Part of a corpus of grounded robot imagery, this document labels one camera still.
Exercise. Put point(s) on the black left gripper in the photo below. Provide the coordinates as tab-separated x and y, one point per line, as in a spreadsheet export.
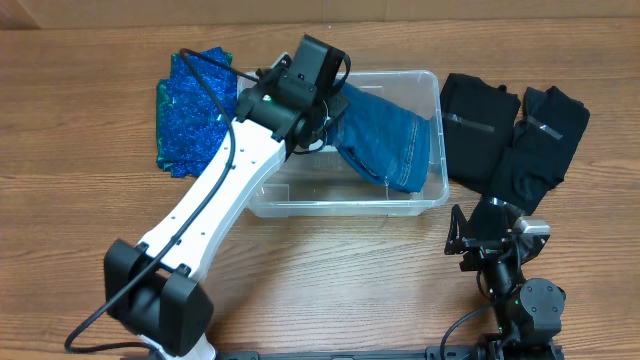
335	103

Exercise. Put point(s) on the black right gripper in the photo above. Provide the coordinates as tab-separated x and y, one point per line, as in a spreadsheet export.
482	248

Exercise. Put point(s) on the blue denim jeans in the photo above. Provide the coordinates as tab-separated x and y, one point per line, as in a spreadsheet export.
383	142

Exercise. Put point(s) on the blue sequin garment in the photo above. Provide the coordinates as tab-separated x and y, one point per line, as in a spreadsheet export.
189	126

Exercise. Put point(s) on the black garment with tape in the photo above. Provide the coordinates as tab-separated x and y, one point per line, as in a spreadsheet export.
477	123

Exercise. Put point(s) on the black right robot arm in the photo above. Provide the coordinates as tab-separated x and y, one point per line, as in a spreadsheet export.
527	310

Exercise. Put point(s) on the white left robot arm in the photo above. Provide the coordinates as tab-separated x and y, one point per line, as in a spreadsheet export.
155	288

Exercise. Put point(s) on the clear plastic storage container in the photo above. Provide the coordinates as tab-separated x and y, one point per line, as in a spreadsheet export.
323	184

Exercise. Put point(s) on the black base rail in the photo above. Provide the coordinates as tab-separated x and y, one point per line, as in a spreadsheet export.
350	354

